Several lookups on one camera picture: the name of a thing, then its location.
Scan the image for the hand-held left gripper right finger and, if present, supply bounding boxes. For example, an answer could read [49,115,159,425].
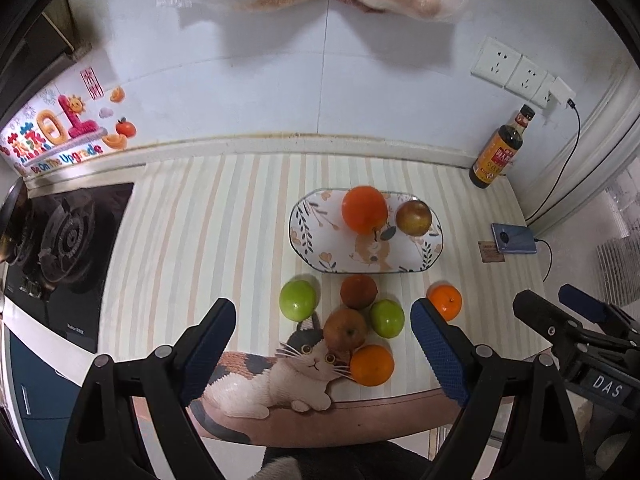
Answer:
[410,298,588,480]

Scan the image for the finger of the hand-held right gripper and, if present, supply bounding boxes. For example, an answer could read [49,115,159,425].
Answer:
[512,289,592,357]
[558,283,640,347]

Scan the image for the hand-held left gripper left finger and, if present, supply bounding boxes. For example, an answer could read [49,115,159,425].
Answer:
[59,298,237,480]

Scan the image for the small orange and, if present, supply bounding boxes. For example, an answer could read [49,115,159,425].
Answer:
[426,283,463,322]

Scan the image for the green apple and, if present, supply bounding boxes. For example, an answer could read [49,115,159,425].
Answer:
[279,280,319,322]
[369,299,405,338]

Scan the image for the red-brown apple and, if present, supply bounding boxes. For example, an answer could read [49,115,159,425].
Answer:
[323,308,369,351]

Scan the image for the dark brown-red round fruit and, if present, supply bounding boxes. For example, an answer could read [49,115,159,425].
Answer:
[340,274,378,310]

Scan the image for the oval floral ceramic plate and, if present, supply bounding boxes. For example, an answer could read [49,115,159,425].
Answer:
[288,187,444,275]

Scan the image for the blue smartphone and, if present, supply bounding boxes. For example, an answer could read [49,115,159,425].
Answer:
[490,223,538,256]

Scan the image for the brown card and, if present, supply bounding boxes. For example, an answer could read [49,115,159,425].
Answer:
[477,241,507,263]

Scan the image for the striped cat print tablecloth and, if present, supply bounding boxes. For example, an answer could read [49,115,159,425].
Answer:
[97,152,546,448]

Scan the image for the purple-brown round fruit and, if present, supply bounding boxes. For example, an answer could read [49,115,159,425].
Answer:
[395,199,433,237]

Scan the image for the black gas stove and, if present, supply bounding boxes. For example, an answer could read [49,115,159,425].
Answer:
[0,182,135,356]

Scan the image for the dark sauce bottle yellow label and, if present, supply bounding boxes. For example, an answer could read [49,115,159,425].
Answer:
[468,104,536,190]

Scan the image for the large red-orange orange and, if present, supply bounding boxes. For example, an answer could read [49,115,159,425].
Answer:
[341,185,389,234]

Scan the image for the blue cabinet front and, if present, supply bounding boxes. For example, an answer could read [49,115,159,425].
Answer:
[0,330,96,480]

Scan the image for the white charger plug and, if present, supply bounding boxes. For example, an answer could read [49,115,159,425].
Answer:
[547,76,577,109]

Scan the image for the dark frying pan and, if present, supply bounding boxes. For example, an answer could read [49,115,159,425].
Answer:
[0,177,28,266]

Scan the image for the black range hood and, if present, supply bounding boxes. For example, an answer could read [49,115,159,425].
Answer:
[0,0,83,121]

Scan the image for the black charging cable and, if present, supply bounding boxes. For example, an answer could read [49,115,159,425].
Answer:
[525,100,583,281]

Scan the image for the white wall socket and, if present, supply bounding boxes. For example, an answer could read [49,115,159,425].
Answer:
[472,36,522,86]
[505,55,549,101]
[532,74,558,111]

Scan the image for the colourful wall sticker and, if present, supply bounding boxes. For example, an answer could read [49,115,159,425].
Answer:
[0,66,138,177]

